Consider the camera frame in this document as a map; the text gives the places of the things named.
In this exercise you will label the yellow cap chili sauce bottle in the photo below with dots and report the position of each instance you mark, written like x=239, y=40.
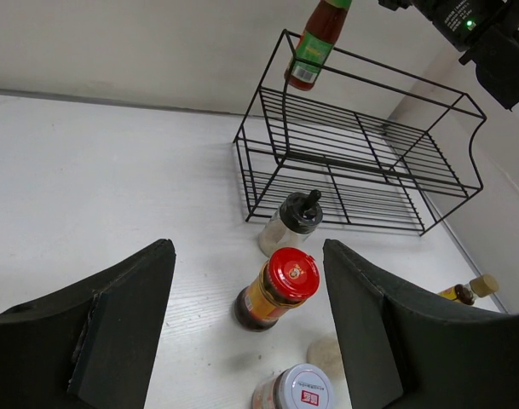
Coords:
x=319, y=37

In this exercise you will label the white lid jar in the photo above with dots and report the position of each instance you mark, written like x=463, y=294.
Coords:
x=301, y=386

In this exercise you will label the black cap spice shaker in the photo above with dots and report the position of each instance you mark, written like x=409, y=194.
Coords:
x=295, y=220

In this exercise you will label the black wire rack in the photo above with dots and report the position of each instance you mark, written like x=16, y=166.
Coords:
x=387, y=149

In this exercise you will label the red lid chili jar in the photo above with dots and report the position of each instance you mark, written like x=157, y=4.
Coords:
x=288, y=279

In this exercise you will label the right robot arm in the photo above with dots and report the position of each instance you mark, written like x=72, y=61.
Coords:
x=485, y=32

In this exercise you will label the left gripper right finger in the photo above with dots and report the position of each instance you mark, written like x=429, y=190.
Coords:
x=405, y=347

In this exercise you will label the small yellow oil bottle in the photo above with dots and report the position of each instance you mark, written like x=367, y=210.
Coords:
x=479, y=287

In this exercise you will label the yellow lid spice shaker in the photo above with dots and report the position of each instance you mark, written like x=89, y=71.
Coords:
x=325, y=354

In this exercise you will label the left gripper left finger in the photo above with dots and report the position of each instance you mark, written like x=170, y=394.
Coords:
x=91, y=344

